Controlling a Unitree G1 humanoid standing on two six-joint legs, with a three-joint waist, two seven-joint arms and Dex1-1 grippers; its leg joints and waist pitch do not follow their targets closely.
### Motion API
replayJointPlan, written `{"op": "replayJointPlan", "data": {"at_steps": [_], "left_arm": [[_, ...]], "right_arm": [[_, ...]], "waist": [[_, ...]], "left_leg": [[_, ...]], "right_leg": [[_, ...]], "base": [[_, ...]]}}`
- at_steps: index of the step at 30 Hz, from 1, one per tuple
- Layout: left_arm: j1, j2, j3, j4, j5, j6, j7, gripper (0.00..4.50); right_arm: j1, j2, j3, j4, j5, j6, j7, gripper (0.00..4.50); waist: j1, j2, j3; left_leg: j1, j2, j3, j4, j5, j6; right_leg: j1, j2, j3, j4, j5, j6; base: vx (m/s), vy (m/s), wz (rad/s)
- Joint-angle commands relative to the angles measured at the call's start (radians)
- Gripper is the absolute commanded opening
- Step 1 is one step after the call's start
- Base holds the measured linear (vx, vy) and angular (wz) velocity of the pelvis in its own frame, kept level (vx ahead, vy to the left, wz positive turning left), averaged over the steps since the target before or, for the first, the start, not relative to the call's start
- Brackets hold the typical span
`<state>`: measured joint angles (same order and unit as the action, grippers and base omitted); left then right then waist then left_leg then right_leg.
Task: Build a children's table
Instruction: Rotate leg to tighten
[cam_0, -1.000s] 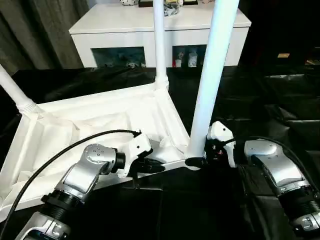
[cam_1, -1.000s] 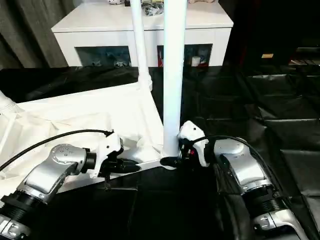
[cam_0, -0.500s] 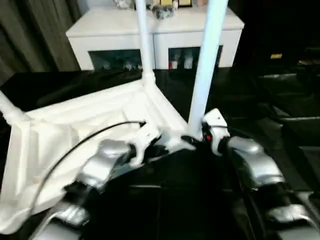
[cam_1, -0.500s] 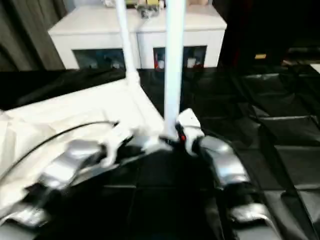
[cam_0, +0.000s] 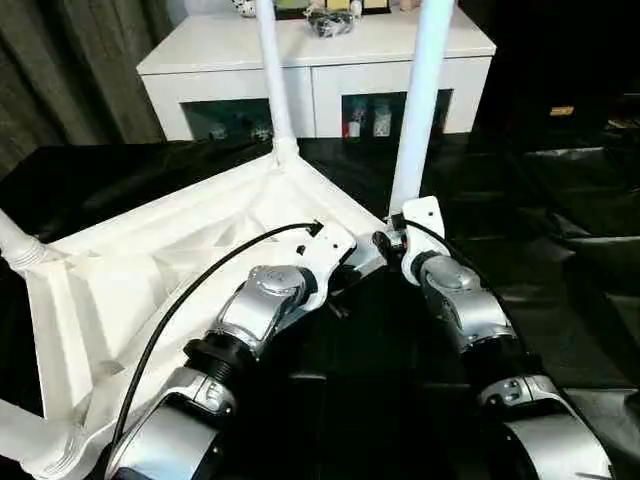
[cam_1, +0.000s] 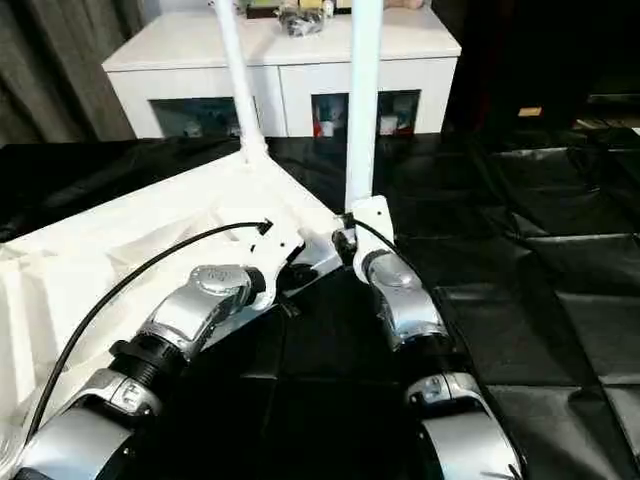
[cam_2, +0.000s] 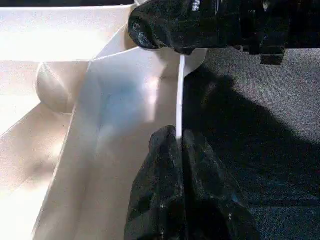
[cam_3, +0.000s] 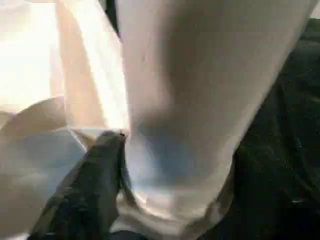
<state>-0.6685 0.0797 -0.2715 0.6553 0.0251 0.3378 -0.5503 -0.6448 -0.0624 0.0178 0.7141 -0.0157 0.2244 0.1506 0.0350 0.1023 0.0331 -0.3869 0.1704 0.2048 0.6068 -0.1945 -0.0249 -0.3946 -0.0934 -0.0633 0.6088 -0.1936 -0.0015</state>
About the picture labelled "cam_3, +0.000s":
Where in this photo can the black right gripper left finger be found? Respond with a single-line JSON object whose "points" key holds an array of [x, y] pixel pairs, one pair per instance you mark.
{"points": [[82, 195]]}

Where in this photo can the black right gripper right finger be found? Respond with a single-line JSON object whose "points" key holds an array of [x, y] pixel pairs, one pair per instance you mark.
{"points": [[270, 205]]}

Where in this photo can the white plastic table leg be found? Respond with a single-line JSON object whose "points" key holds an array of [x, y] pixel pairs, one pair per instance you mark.
{"points": [[200, 75]]}

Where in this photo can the white plastic table top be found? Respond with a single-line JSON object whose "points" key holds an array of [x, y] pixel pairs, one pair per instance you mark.
{"points": [[30, 50]]}

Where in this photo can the black mat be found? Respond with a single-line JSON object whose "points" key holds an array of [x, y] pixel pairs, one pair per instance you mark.
{"points": [[287, 100]]}

